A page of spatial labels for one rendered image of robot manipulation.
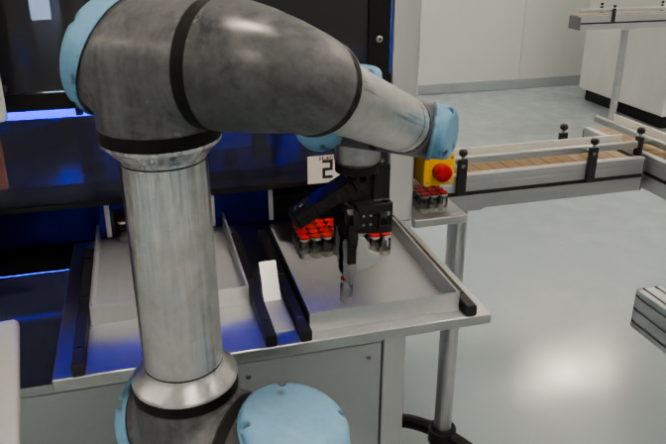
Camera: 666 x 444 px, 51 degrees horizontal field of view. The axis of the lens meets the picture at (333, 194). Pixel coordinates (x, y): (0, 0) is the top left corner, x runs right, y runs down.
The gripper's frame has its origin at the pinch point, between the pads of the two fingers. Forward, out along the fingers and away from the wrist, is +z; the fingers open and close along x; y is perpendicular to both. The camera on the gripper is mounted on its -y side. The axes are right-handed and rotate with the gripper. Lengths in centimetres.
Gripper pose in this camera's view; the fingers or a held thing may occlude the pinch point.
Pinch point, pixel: (343, 275)
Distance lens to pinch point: 119.0
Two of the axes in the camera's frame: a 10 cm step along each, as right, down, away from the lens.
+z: 0.0, 9.3, 3.6
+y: 9.6, -1.0, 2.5
